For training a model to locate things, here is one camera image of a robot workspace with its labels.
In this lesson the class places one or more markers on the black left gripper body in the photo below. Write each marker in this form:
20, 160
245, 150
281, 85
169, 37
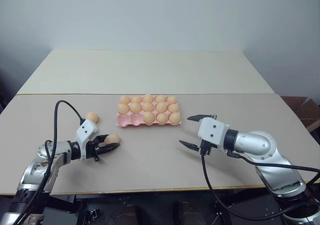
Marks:
91, 150

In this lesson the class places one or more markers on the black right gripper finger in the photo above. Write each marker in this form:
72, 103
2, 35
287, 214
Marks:
190, 145
200, 117

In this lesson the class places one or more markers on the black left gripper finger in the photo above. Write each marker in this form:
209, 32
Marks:
107, 148
102, 138

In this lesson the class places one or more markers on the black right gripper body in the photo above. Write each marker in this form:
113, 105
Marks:
206, 148

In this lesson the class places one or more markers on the tan egg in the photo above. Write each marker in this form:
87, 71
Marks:
171, 100
148, 98
161, 107
147, 107
135, 107
162, 118
174, 117
160, 99
113, 138
136, 100
123, 108
148, 117
173, 107
91, 116
124, 99

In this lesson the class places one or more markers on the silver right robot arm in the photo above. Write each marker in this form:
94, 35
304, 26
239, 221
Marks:
262, 141

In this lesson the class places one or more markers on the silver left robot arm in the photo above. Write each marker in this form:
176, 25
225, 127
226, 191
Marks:
62, 148

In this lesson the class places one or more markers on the pink egg tray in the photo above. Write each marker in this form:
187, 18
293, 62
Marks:
136, 121

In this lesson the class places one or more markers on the dark brown rounded shape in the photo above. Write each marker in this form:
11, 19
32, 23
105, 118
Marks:
130, 213

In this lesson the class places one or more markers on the brown cardboard box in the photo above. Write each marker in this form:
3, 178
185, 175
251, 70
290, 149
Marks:
303, 110

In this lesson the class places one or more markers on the white round rimmed part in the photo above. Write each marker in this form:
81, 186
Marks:
303, 219

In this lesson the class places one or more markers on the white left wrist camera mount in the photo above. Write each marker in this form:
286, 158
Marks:
86, 130

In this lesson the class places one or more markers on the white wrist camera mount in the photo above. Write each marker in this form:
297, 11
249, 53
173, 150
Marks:
212, 130
86, 130

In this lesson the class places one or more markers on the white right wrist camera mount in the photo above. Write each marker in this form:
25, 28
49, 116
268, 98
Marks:
212, 130

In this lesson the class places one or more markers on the black table frame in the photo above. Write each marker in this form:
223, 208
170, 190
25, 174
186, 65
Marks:
65, 200

